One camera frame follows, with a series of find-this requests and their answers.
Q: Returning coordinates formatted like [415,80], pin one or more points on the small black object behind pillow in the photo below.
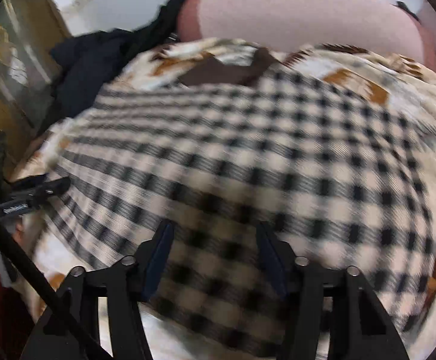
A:
[402,6]

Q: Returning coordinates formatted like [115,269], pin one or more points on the black cream checked shirt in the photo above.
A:
[263,164]

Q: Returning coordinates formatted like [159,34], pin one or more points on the wooden glass cabinet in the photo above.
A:
[29,29]

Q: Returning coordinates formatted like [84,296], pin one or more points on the dark navy clothing pile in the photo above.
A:
[91,60]

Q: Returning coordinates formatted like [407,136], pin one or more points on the pink bolster pillow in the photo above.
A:
[285,25]

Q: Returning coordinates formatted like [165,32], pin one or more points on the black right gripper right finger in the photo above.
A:
[312,295]

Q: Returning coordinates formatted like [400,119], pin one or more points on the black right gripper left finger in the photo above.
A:
[96,314]

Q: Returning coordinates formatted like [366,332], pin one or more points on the leaf pattern plush blanket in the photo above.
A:
[409,90]

